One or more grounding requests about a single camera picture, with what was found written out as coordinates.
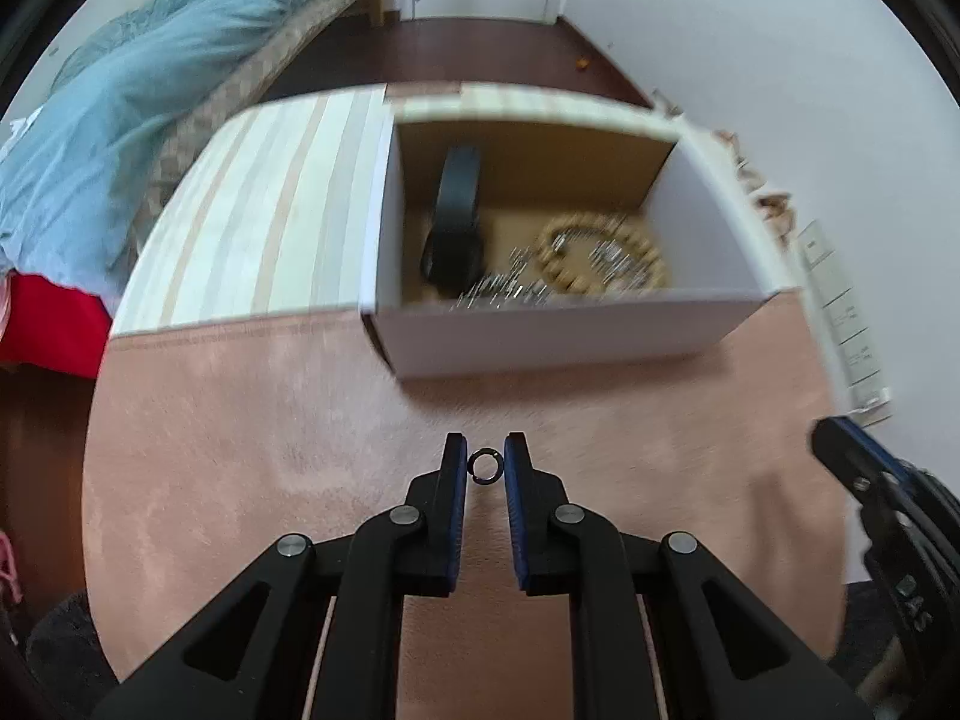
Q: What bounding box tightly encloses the blue duvet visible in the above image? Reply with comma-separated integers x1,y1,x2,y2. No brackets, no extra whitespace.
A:
2,0,309,301

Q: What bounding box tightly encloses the dark fuzzy cushion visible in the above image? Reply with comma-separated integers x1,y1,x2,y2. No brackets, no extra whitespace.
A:
26,590,119,718

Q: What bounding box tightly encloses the striped table cloth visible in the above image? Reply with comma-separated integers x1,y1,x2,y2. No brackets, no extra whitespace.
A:
109,81,797,338

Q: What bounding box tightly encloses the white cardboard box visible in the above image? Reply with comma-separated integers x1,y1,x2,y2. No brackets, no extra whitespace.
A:
361,119,793,380

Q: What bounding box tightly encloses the black smart watch band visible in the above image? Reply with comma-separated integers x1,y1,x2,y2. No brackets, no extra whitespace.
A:
420,145,485,296

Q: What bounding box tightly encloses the wooden bead bracelet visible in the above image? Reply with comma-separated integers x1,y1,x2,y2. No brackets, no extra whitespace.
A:
532,211,667,298

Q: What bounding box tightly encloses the checkered mattress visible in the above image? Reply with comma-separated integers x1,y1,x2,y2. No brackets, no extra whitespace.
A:
127,0,384,263

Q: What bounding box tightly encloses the white power strip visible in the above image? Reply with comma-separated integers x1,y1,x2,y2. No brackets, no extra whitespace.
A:
796,220,892,427

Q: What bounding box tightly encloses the chunky silver chain necklace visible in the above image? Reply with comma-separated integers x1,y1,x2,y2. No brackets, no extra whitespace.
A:
447,245,557,313

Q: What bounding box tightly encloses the red bed sheet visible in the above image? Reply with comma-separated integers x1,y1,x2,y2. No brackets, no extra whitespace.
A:
2,271,112,379

